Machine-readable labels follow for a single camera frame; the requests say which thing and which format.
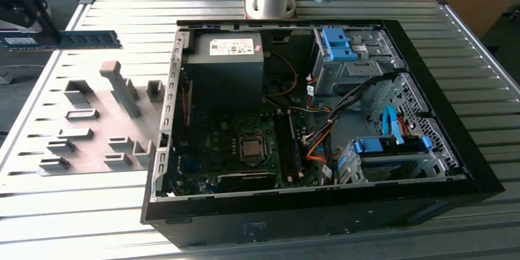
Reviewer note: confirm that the white chair base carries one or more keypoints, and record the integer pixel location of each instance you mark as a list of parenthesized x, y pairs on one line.
[(20, 74)]

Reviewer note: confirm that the grey metal disk bay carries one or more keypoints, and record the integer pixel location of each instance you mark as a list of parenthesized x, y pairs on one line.
[(406, 159), (358, 71)]

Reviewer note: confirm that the hard disk in blue carrier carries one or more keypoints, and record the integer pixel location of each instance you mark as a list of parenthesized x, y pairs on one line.
[(367, 145)]

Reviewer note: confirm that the green motherboard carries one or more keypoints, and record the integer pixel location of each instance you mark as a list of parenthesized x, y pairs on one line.
[(211, 150)]

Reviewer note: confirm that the black PC case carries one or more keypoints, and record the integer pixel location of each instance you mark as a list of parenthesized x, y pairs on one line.
[(284, 220)]

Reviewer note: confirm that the black graphics card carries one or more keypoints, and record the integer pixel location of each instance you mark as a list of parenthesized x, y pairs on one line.
[(243, 181)]

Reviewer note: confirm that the blue drive bracket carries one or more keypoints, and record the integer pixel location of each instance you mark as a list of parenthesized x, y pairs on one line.
[(338, 50)]

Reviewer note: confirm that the grey parts rack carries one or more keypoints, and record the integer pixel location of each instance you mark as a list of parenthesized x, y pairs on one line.
[(102, 126)]

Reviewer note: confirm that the grey power supply unit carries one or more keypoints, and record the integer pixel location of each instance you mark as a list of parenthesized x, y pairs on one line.
[(227, 74)]

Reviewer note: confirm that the silver CPU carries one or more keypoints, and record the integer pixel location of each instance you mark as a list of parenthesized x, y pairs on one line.
[(252, 149)]

